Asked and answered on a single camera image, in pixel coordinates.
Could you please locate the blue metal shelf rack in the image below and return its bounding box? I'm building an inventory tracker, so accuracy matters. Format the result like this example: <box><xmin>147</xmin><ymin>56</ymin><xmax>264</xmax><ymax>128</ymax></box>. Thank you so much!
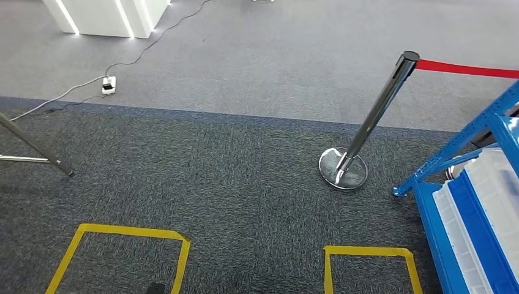
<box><xmin>392</xmin><ymin>80</ymin><xmax>519</xmax><ymax>294</ymax></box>

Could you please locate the stainless steel workbench table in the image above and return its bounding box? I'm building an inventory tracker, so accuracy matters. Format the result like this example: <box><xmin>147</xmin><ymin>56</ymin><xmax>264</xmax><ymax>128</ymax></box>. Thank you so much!
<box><xmin>0</xmin><ymin>111</ymin><xmax>75</xmax><ymax>178</ymax></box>

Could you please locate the white power strip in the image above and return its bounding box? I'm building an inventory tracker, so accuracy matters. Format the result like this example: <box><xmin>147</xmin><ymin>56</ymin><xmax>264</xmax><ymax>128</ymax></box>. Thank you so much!
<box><xmin>101</xmin><ymin>75</ymin><xmax>117</xmax><ymax>96</ymax></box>

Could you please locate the white lit display cabinet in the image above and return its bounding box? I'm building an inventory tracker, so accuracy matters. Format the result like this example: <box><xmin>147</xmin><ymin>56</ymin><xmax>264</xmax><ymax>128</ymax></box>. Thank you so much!
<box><xmin>42</xmin><ymin>0</ymin><xmax>172</xmax><ymax>40</ymax></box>

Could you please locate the white plastic bin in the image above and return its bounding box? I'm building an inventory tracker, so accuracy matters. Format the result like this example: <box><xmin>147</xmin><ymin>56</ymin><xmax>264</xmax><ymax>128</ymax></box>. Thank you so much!
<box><xmin>431</xmin><ymin>181</ymin><xmax>495</xmax><ymax>294</ymax></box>
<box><xmin>463</xmin><ymin>147</ymin><xmax>519</xmax><ymax>260</ymax></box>

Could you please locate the red barrier belt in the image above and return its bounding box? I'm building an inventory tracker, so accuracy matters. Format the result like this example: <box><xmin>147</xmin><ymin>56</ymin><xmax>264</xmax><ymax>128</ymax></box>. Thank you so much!
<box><xmin>415</xmin><ymin>59</ymin><xmax>519</xmax><ymax>80</ymax></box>

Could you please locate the blue plastic crate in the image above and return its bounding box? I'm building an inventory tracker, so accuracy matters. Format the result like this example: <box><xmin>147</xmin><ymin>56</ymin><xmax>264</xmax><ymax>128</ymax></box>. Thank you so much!
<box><xmin>447</xmin><ymin>170</ymin><xmax>519</xmax><ymax>294</ymax></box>

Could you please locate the chrome barrier post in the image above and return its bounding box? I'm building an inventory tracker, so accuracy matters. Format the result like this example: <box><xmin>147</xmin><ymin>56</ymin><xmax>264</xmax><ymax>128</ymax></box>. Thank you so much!
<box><xmin>318</xmin><ymin>50</ymin><xmax>421</xmax><ymax>192</ymax></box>

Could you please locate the black power cable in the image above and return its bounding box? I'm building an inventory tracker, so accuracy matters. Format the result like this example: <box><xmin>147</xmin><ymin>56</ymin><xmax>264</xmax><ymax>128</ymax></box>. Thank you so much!
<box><xmin>104</xmin><ymin>0</ymin><xmax>212</xmax><ymax>78</ymax></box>

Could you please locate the thin black floor cable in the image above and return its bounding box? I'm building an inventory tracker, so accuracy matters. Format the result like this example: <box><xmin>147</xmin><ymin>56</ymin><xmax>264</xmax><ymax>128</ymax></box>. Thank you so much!
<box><xmin>40</xmin><ymin>94</ymin><xmax>104</xmax><ymax>115</ymax></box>

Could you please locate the white floor cable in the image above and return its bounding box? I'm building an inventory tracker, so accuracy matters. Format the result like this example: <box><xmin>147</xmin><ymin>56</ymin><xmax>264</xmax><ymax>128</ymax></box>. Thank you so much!
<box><xmin>9</xmin><ymin>75</ymin><xmax>107</xmax><ymax>123</ymax></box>

